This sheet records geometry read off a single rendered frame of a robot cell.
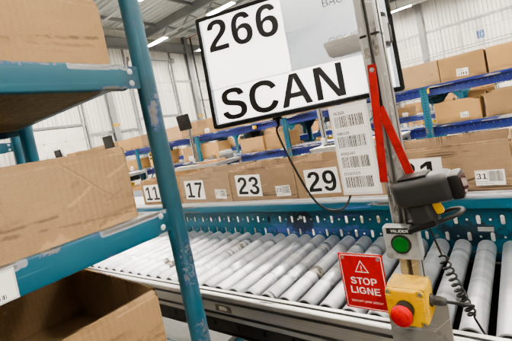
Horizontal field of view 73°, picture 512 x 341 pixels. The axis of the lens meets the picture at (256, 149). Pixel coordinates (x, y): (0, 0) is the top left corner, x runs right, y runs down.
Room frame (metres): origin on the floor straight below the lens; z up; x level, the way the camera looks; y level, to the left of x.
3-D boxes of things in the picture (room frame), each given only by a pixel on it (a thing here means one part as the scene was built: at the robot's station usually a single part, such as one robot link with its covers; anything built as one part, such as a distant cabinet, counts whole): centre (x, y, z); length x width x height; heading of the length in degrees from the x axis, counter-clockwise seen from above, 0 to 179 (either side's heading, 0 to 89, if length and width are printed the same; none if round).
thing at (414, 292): (0.64, -0.26, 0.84); 0.15 x 0.09 x 0.07; 52
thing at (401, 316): (0.62, -0.21, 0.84); 0.04 x 0.04 x 0.04; 52
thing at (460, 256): (0.91, -0.45, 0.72); 0.52 x 0.05 x 0.05; 142
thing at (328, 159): (1.54, -0.39, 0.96); 0.39 x 0.29 x 0.17; 52
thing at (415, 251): (0.68, -0.25, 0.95); 0.07 x 0.03 x 0.07; 52
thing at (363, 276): (0.73, -0.20, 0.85); 0.16 x 0.01 x 0.13; 52
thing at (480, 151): (1.29, -0.70, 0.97); 0.39 x 0.29 x 0.17; 52
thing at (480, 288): (0.87, -0.50, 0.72); 0.52 x 0.05 x 0.05; 142
